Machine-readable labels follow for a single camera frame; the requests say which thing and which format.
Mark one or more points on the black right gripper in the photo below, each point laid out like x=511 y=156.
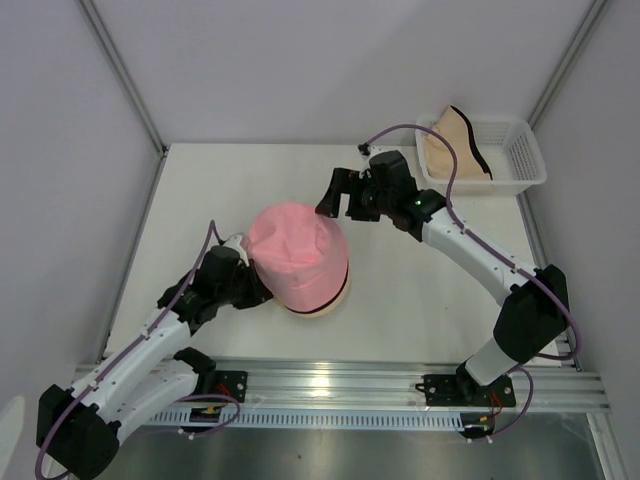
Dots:
x=348 y=182

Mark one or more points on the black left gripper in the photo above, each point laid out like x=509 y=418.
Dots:
x=258 y=292

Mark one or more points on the cream bucket hat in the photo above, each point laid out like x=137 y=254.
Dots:
x=325 y=310

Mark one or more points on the black bucket hat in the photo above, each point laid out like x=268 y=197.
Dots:
x=340 y=297

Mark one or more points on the beige hat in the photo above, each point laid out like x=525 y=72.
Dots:
x=455 y=127

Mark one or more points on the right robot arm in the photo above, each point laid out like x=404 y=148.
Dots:
x=533 y=302

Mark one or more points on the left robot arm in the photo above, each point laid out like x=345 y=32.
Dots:
x=83 y=426

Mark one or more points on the white plastic basket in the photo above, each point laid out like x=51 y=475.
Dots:
x=511 y=152

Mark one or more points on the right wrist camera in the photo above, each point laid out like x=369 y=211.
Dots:
x=368 y=151

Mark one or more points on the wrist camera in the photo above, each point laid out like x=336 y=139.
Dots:
x=368 y=151
x=234 y=248

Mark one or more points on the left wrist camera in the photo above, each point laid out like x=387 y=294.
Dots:
x=234 y=248

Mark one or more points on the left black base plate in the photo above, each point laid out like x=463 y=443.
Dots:
x=232 y=383

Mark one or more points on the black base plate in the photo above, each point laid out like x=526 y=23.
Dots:
x=452 y=390
x=232 y=383

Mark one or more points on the white slotted cable duct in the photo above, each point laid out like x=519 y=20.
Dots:
x=312 y=419

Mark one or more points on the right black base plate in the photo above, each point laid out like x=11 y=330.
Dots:
x=452 y=390

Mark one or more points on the aluminium mounting rail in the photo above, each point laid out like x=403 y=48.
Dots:
x=391 y=385

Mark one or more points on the left aluminium frame post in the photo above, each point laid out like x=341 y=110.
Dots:
x=115 y=61

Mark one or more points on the aluminium frame post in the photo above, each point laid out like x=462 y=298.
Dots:
x=568 y=59
x=115 y=61

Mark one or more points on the right aluminium frame post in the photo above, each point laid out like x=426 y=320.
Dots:
x=568 y=59

